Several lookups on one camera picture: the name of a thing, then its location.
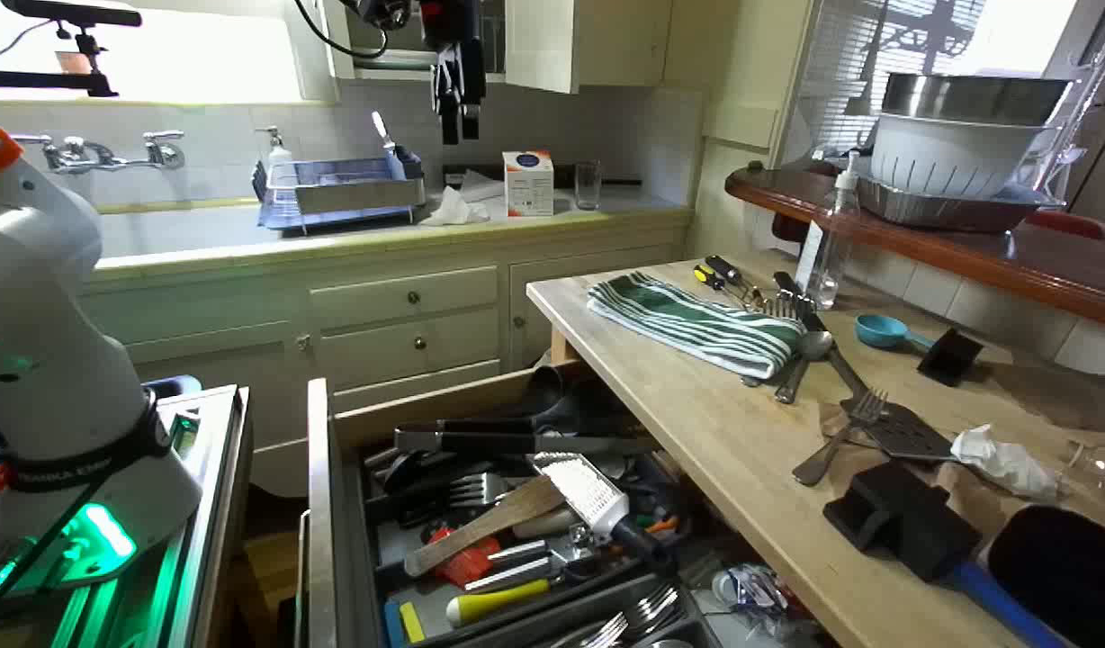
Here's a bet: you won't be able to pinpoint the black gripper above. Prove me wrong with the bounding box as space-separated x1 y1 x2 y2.
422 0 501 147

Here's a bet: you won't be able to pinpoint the white green striped towel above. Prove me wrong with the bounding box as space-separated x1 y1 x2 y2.
581 268 809 385

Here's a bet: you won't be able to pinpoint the white dish brush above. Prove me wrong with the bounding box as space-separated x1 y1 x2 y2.
367 106 406 183

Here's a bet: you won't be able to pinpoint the white crumpled bag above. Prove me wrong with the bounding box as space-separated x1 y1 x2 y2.
422 176 506 229

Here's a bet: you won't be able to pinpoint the blue dish rack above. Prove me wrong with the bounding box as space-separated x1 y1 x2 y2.
252 151 431 238

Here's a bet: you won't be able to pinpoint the clear sink soap bottle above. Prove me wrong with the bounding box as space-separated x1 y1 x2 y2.
258 127 303 202

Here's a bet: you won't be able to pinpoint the cream kitchen base cabinet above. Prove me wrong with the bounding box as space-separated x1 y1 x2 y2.
76 209 698 499

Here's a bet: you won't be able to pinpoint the black plastic ladle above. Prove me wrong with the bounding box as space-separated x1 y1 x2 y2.
518 364 633 441

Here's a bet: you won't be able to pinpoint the silver serving fork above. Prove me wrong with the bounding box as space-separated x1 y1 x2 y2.
422 466 506 515

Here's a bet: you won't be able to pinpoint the chrome sink faucet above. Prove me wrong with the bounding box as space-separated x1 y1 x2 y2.
38 127 192 176

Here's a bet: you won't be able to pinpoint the wooden spatula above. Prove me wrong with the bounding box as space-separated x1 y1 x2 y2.
399 470 569 583

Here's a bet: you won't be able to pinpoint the wooden kitchen island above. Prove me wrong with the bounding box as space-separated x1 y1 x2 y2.
521 248 1105 648

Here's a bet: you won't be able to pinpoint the silver spoon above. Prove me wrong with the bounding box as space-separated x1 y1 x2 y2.
770 323 837 407

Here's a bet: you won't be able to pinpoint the open wooden utensil drawer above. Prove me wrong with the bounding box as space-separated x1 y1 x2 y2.
294 355 841 648

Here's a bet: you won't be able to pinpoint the metal robot mounting table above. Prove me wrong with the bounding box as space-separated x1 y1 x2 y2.
0 374 255 648

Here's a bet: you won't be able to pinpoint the red kitchen tool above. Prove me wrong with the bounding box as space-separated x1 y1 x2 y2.
424 525 506 589

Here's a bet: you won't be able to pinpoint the teal measuring spoon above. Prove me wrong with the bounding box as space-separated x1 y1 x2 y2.
851 311 940 355

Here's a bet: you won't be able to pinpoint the dark metal baking pan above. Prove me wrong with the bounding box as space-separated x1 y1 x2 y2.
851 176 1040 232

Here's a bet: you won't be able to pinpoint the gray cutlery tray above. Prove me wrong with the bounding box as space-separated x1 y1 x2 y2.
375 554 722 648

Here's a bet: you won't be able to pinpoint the brown wooden bar shelf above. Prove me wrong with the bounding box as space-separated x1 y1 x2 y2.
722 159 1105 333

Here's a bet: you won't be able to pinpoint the white colander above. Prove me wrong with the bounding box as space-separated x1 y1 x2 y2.
867 106 1046 202

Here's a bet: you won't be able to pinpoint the blue yellow small tool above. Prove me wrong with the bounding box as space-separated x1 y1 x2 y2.
381 595 431 648

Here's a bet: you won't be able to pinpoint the metal mixing bowl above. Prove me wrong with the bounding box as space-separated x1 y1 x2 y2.
878 69 1075 127

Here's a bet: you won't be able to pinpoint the silver tongs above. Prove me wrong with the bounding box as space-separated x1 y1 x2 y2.
545 583 687 648

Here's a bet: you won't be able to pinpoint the dark metal spatula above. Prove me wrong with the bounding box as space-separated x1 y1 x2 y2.
821 343 958 466

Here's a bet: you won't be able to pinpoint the small black block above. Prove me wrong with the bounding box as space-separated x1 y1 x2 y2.
913 323 987 389

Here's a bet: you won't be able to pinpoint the crumpled plastic bag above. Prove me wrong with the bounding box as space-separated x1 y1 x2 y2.
705 559 800 617

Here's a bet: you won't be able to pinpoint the red dish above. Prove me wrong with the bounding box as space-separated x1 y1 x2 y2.
1028 209 1105 244

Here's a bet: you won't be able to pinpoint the white crumpled paper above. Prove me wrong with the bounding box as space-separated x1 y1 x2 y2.
945 422 1066 503

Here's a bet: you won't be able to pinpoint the clear plastic wrap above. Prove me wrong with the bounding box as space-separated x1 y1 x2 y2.
1057 436 1105 507

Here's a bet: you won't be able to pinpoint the cream upper wall cabinet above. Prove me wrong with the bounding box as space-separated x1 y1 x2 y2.
320 0 677 95

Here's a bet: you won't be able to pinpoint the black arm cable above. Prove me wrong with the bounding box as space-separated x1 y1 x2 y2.
289 0 392 64

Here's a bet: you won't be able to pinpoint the long black handled utensil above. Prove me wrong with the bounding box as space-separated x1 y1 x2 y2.
387 422 652 461

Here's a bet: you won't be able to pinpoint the white handled kitchen tool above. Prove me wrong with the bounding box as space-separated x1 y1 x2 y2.
535 449 669 561

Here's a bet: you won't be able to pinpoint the black camera stand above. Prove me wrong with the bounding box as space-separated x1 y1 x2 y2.
0 0 147 100

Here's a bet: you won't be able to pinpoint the yellow handled peeler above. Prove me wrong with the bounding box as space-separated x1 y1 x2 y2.
441 575 559 628

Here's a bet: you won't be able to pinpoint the metal wire rack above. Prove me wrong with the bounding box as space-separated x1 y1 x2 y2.
1004 0 1105 202

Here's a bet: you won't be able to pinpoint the blue tool handle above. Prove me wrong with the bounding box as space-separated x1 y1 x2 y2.
944 554 1072 648

